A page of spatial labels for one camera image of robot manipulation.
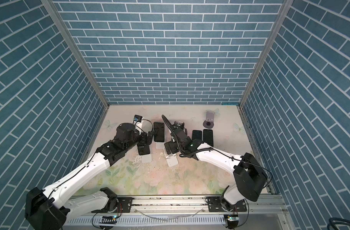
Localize white stand front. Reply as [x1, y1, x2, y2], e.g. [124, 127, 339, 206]
[164, 142, 179, 167]

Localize white stand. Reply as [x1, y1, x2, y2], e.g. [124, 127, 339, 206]
[164, 142, 179, 167]
[141, 154, 152, 163]
[155, 142, 164, 150]

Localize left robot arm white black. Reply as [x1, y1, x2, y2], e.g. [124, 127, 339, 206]
[25, 123, 153, 230]

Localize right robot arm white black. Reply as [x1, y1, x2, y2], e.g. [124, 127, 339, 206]
[167, 128, 268, 211]

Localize white stand back centre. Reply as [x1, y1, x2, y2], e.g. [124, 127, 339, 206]
[155, 142, 164, 150]

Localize phone on dark round stand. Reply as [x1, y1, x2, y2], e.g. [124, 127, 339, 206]
[174, 121, 185, 129]

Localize white stand left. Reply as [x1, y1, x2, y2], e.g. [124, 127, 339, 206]
[141, 154, 152, 163]

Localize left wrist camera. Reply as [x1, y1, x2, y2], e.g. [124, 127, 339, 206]
[133, 115, 143, 125]

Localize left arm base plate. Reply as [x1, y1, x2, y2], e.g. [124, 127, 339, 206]
[92, 197, 133, 214]

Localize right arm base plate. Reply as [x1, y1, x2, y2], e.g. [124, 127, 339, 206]
[205, 196, 247, 212]

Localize white slotted cable duct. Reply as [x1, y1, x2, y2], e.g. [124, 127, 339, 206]
[64, 214, 226, 227]

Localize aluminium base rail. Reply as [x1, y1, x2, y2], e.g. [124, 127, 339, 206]
[63, 194, 294, 230]

